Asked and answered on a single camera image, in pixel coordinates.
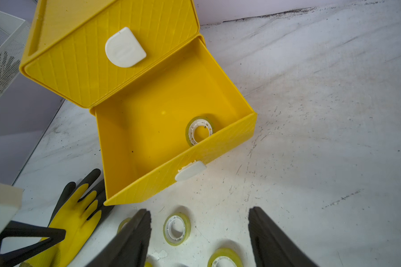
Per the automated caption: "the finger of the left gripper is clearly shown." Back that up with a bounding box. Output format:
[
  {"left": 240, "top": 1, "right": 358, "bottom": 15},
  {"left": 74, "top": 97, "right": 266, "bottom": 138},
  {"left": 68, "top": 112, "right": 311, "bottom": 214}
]
[{"left": 0, "top": 220, "right": 67, "bottom": 267}]

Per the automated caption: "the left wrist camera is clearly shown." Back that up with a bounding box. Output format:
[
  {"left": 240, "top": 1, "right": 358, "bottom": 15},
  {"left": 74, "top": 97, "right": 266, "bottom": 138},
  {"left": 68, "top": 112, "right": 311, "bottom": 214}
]
[{"left": 0, "top": 184, "right": 24, "bottom": 233}]

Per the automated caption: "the yellow top drawer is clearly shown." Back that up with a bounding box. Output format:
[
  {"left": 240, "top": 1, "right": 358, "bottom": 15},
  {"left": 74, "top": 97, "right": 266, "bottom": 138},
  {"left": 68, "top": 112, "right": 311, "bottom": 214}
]
[{"left": 23, "top": 0, "right": 201, "bottom": 109}]

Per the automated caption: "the yellow drawer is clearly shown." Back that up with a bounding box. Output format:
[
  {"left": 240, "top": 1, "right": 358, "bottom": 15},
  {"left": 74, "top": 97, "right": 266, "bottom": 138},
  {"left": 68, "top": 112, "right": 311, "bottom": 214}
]
[
  {"left": 23, "top": 0, "right": 201, "bottom": 109},
  {"left": 91, "top": 36, "right": 257, "bottom": 206}
]

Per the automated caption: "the yellow black work glove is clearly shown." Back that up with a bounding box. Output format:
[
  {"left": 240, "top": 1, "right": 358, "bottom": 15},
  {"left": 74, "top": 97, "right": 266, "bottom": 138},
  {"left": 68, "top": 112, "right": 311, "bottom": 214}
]
[{"left": 20, "top": 169, "right": 114, "bottom": 267}]

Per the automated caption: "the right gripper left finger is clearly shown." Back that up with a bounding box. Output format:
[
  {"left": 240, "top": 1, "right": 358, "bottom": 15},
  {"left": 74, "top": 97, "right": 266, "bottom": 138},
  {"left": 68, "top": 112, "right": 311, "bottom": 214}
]
[{"left": 88, "top": 209, "right": 151, "bottom": 267}]

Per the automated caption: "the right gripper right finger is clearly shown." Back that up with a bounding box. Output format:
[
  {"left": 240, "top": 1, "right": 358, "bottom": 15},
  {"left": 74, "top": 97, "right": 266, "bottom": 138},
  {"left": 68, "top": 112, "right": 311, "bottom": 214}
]
[{"left": 248, "top": 206, "right": 317, "bottom": 267}]

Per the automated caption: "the white mesh two-tier rack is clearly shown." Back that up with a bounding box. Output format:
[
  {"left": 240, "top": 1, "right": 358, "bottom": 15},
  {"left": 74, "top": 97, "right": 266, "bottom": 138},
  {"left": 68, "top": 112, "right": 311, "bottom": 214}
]
[{"left": 0, "top": 11, "right": 30, "bottom": 97}]

